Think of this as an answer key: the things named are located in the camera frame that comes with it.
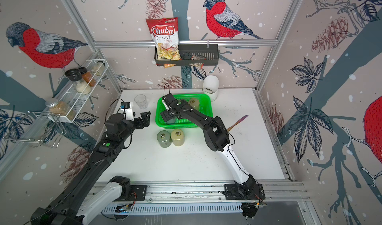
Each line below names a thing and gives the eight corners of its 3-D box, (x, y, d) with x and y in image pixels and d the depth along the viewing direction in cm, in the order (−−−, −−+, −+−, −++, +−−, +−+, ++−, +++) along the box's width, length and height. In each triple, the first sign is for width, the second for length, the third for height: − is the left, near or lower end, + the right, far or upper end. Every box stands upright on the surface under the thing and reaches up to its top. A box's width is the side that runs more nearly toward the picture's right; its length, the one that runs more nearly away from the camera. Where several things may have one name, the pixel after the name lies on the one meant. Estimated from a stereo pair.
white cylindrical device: (203, 103, 115) (204, 87, 102) (203, 91, 124) (204, 75, 111) (216, 103, 115) (219, 87, 102) (215, 91, 124) (217, 75, 111)
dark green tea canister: (157, 142, 94) (154, 135, 87) (166, 135, 97) (163, 127, 90) (165, 150, 90) (162, 144, 83) (174, 142, 94) (172, 135, 87)
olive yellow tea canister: (171, 146, 91) (169, 140, 84) (172, 135, 96) (171, 128, 89) (184, 146, 91) (183, 140, 84) (184, 135, 96) (183, 128, 89)
